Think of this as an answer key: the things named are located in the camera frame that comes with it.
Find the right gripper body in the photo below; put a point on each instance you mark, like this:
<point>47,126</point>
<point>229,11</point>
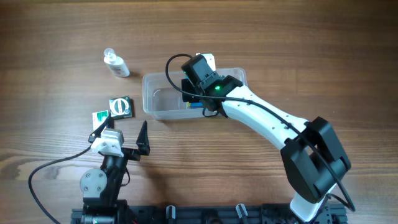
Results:
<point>188,91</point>

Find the blue yellow VapoDrops box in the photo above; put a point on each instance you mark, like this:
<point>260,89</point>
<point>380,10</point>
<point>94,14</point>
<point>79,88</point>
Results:
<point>196,105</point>

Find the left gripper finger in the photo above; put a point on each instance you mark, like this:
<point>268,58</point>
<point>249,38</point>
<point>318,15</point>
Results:
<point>143,139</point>
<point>107,123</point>

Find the clear plastic container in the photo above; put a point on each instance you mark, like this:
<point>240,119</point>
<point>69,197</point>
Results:
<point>162,101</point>

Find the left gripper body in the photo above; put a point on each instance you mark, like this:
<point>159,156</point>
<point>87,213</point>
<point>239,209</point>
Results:
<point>129,152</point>

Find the white sanitizer bottle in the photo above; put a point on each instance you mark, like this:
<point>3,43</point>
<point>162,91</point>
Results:
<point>115,63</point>

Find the dark green round-logo box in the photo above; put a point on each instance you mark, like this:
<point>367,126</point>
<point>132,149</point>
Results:
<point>121,107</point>

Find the white green flat box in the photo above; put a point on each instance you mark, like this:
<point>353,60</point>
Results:
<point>99,118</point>

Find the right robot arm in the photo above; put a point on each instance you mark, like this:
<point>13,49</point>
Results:
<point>313,156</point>

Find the white Hansaplast plaster box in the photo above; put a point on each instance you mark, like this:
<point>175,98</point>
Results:
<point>210,60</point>

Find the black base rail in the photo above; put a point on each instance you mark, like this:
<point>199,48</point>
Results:
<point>331,213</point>

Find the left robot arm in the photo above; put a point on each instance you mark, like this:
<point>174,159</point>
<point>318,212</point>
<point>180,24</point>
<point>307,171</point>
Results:
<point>101,187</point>

